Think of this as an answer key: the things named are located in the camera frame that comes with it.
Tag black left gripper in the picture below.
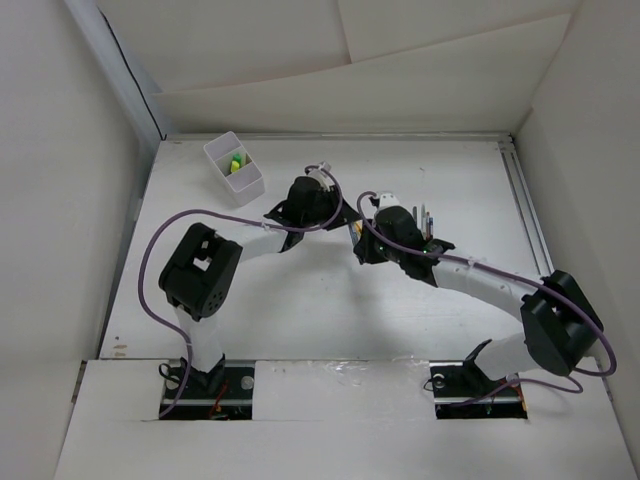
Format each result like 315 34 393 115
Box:
301 185 359 231

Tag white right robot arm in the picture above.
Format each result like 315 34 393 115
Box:
354 193 604 396

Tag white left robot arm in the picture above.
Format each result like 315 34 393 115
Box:
159 173 358 397

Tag yellow utility knife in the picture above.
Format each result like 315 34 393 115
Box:
348 222 362 244

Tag white plastic organizer container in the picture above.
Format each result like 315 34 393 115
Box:
203 131 265 206

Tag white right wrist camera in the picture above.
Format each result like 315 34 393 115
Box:
370 191 401 211

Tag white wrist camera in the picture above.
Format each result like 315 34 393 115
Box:
304 161 338 192
370 191 401 211

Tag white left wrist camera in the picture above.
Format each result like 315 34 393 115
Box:
304 161 338 192

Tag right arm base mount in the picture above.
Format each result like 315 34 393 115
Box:
422 340 528 420

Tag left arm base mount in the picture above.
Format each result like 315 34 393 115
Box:
158 358 256 421

